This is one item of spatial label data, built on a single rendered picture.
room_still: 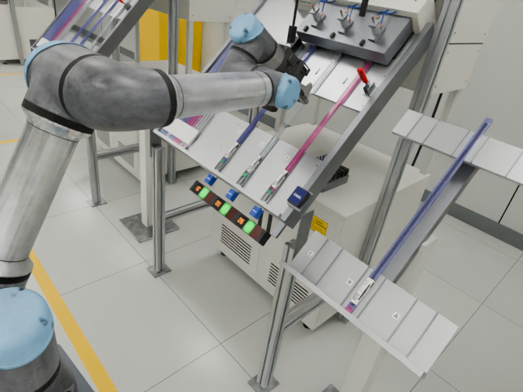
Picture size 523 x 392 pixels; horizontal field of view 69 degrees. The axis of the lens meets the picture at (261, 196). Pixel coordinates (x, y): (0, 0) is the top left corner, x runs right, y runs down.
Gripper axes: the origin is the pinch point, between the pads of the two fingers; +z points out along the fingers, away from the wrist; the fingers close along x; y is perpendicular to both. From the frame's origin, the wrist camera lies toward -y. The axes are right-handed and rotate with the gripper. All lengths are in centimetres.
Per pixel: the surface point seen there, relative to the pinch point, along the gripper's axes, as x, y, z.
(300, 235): -25.8, -33.9, -3.6
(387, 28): -12.5, 28.8, 0.1
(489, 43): 8, 110, 134
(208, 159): 17.2, -30.4, -4.7
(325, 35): 4.8, 21.7, -1.2
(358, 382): -52, -62, 23
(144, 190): 85, -64, 33
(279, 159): -6.1, -19.0, -2.6
